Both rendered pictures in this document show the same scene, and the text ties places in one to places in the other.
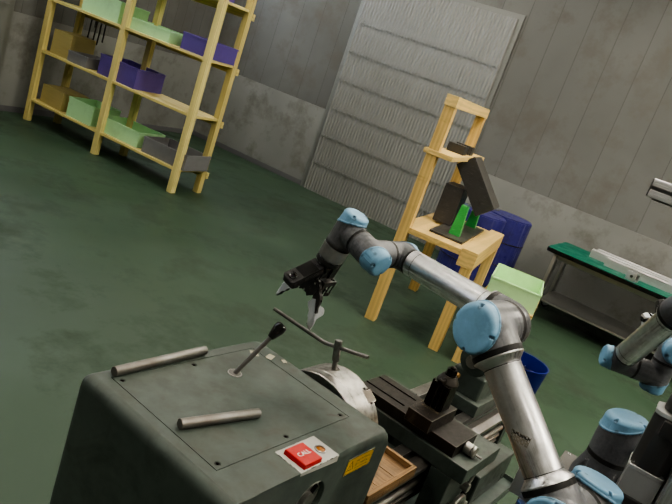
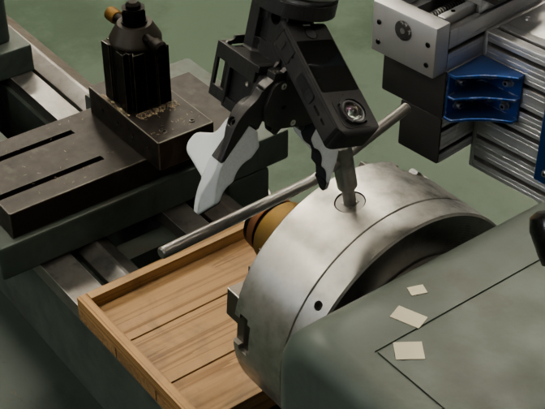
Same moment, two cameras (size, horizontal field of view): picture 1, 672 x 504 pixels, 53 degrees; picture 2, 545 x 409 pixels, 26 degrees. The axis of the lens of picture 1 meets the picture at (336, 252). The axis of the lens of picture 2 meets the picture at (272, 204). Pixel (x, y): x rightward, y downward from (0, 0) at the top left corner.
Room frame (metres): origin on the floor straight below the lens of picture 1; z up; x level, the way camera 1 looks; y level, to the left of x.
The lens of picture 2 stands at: (1.48, 0.87, 1.99)
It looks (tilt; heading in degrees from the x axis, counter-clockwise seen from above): 37 degrees down; 291
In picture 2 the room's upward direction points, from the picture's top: straight up
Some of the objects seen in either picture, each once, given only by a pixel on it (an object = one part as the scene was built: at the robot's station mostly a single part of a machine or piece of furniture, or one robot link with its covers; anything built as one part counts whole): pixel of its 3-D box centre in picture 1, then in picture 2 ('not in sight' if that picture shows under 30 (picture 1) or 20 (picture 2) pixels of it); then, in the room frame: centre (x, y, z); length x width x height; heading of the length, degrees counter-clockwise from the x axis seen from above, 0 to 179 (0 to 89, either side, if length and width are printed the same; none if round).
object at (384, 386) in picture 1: (415, 413); (108, 148); (2.27, -0.48, 0.95); 0.43 x 0.18 x 0.04; 58
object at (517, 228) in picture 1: (482, 246); not in sight; (8.53, -1.77, 0.48); 1.30 x 0.80 x 0.96; 153
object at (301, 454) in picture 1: (302, 457); not in sight; (1.24, -0.08, 1.26); 0.06 x 0.06 x 0.02; 58
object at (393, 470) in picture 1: (348, 453); (244, 312); (1.95, -0.26, 0.88); 0.36 x 0.30 x 0.04; 58
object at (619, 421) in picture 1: (621, 435); not in sight; (1.78, -0.94, 1.33); 0.13 x 0.12 x 0.14; 85
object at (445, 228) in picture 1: (488, 230); not in sight; (6.30, -1.30, 1.05); 1.63 x 1.45 x 2.11; 159
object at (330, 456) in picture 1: (303, 464); not in sight; (1.26, -0.09, 1.23); 0.13 x 0.08 x 0.06; 148
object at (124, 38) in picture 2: (448, 378); (135, 30); (2.23, -0.53, 1.13); 0.08 x 0.08 x 0.03
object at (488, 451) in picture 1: (421, 425); (105, 157); (2.30, -0.52, 0.89); 0.53 x 0.30 x 0.06; 58
